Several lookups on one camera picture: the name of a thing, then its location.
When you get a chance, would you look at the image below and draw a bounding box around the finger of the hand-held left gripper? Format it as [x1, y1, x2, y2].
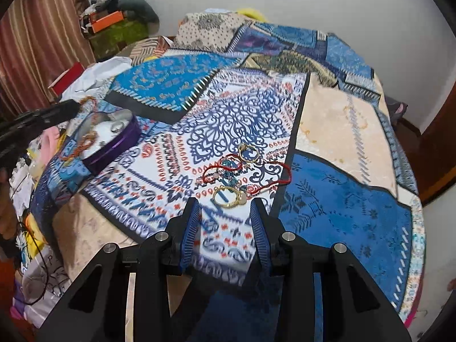
[0, 99, 82, 139]

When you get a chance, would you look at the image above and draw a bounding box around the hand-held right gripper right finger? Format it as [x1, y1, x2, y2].
[249, 197, 414, 342]

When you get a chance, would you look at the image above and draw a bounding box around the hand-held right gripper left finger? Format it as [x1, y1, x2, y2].
[36, 197, 202, 342]

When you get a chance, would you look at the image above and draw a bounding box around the amber bead bracelet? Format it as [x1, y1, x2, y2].
[76, 95, 99, 115]
[58, 131, 99, 163]

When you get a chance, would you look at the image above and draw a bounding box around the gold ring with pale stone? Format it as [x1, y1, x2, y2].
[211, 186, 247, 209]

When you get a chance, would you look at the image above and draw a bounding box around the teal bead bracelet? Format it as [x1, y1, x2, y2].
[218, 160, 251, 194]

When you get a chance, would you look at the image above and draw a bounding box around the red bead necklace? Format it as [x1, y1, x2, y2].
[202, 152, 293, 197]

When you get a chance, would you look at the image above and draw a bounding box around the purple heart-shaped tin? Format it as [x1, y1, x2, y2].
[72, 110, 143, 176]

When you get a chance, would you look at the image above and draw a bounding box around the gold ring with dark stone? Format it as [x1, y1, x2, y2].
[237, 143, 260, 165]

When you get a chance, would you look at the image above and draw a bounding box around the person's left hand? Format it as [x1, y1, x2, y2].
[0, 171, 19, 245]

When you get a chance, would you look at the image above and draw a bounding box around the red box with white lid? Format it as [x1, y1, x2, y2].
[48, 61, 87, 95]

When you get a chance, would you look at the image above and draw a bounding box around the white cloth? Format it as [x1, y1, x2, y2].
[69, 56, 133, 94]

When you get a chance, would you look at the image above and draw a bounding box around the blue patchwork blanket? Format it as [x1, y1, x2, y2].
[28, 10, 427, 329]

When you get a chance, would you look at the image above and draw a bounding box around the striped brown curtain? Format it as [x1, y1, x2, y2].
[0, 0, 94, 115]

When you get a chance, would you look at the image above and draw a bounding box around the yellow cartoon bag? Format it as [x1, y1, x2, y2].
[21, 217, 48, 258]

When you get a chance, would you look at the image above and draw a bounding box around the green patterned cloth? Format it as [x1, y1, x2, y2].
[88, 19, 151, 62]

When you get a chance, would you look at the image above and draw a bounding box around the orange box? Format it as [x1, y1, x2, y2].
[89, 11, 126, 26]

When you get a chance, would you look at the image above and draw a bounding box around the orange striped patterned cloth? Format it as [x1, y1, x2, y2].
[127, 36, 179, 62]

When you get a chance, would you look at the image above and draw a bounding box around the dark grey cushion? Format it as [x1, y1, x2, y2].
[117, 0, 160, 24]

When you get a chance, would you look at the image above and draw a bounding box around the white plastic bag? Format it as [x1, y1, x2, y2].
[12, 245, 72, 329]

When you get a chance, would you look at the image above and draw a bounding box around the grey slipper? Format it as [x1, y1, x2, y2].
[386, 95, 409, 126]

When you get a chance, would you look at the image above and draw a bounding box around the brown wooden door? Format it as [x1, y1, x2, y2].
[406, 89, 456, 207]

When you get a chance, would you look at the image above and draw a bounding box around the yellow round object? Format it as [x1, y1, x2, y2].
[236, 6, 266, 23]

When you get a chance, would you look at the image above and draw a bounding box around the thin black cord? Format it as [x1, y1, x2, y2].
[17, 220, 51, 308]

